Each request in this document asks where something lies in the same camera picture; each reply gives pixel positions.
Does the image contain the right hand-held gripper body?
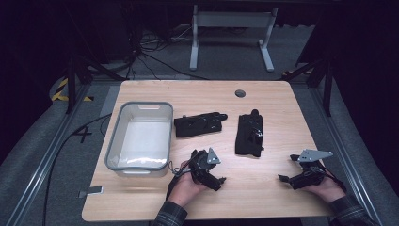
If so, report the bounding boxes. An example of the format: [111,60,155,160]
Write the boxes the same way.
[291,149,333,190]

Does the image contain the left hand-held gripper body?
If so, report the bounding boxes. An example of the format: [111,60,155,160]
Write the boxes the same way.
[187,147,222,186]

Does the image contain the grey plastic bin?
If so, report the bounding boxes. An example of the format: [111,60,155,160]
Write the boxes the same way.
[104,101,174,177]

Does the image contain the person's right hand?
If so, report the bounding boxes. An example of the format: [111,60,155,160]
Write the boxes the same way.
[302,177,346,204]

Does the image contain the person's left hand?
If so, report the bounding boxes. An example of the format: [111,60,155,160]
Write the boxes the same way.
[168,160,208,208]

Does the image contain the black metal stand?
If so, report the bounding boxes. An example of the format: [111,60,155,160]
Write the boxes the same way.
[281,56,334,118]
[65,51,126,115]

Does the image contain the yellow black hazard tape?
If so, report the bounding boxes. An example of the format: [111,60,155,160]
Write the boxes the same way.
[51,78,95,103]

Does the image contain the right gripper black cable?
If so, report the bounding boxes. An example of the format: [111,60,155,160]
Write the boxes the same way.
[322,168,347,193]

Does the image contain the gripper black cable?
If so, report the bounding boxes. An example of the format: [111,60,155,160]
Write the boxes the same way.
[322,168,347,193]
[166,160,191,201]

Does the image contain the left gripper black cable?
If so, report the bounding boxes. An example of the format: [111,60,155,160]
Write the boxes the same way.
[166,160,191,201]

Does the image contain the aluminium floor rail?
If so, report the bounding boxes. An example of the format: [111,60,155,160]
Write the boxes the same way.
[309,84,379,216]
[5,84,92,226]

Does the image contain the small silver bracket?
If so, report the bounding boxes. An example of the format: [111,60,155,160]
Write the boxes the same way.
[77,186,104,199]

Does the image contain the tangle of floor cables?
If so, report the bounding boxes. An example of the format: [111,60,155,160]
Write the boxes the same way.
[125,23,209,81]

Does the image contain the white metal desk frame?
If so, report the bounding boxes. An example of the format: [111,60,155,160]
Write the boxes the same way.
[189,4,279,73]

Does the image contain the long black floor cable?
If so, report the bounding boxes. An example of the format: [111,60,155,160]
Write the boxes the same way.
[41,113,113,226]

